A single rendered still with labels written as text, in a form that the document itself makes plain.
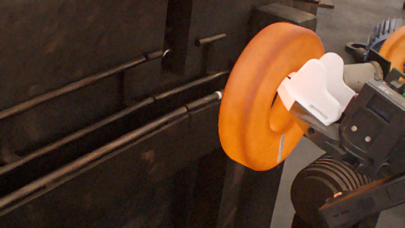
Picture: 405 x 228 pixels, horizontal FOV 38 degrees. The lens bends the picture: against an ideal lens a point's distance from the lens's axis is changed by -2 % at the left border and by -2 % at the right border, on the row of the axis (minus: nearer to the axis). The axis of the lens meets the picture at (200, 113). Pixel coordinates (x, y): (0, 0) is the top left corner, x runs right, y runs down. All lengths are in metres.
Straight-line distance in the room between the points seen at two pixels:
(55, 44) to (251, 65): 0.29
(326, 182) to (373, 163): 0.56
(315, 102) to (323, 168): 0.56
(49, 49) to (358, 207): 0.41
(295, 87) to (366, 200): 0.13
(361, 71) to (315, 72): 0.61
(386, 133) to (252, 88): 0.13
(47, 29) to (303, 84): 0.32
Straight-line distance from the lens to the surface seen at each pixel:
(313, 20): 1.07
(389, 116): 0.55
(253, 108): 0.56
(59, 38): 0.75
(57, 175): 0.70
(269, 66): 0.56
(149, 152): 0.79
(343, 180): 1.12
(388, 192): 0.58
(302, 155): 2.30
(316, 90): 0.58
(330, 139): 0.56
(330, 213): 0.61
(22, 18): 0.71
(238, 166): 1.02
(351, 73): 1.17
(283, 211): 1.95
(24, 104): 0.74
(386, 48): 1.22
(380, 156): 0.55
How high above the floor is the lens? 1.07
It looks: 26 degrees down
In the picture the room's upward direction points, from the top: 8 degrees clockwise
